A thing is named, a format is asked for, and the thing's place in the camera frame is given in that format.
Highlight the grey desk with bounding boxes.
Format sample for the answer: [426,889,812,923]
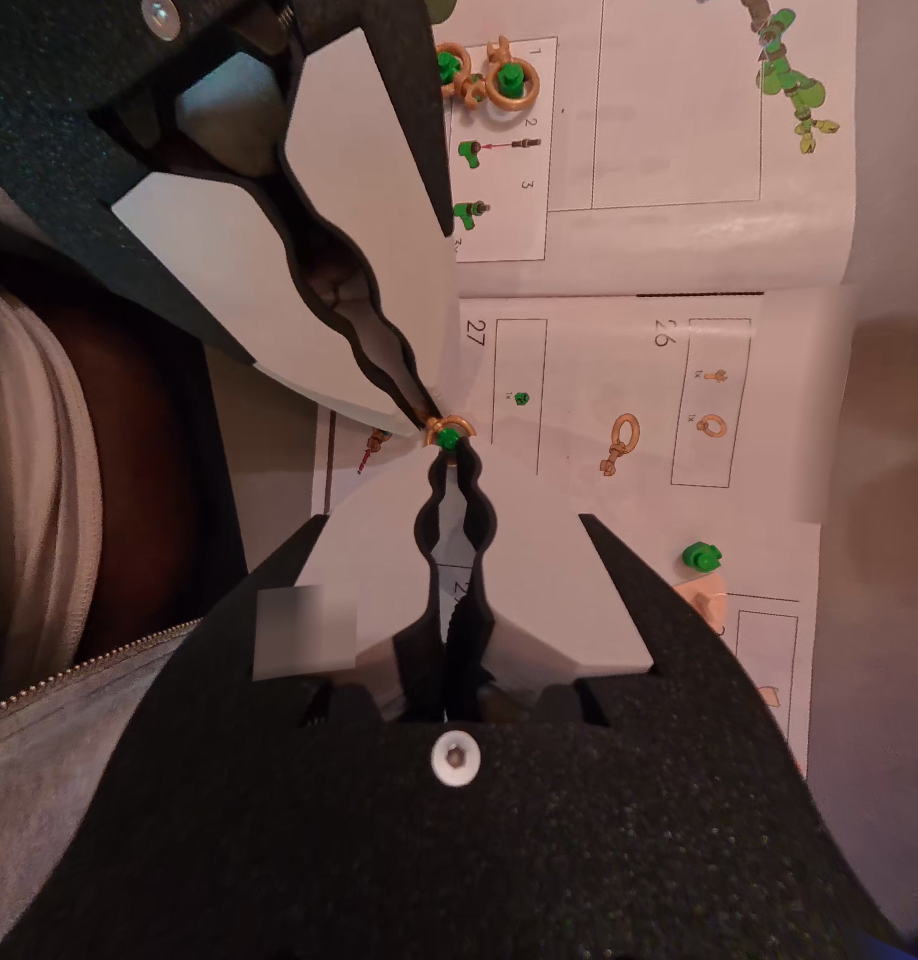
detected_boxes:
[204,0,918,939]

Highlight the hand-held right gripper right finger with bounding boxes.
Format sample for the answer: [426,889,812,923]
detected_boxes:
[447,441,655,706]

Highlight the person's left forearm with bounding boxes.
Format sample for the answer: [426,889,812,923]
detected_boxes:
[46,300,213,661]

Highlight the pink petal piece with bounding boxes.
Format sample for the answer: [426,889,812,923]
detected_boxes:
[672,573,730,639]

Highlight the gold ring piece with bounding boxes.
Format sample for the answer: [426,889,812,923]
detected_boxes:
[423,411,479,466]

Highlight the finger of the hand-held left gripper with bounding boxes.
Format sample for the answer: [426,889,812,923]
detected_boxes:
[281,27,462,414]
[111,171,434,438]

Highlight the gold ring with green stud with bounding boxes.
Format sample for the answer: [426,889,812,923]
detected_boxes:
[435,43,486,108]
[485,36,541,114]

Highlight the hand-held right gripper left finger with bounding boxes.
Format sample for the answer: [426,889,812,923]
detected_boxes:
[295,450,444,710]

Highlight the open instruction booklet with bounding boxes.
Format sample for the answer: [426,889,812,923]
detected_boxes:
[312,0,859,781]

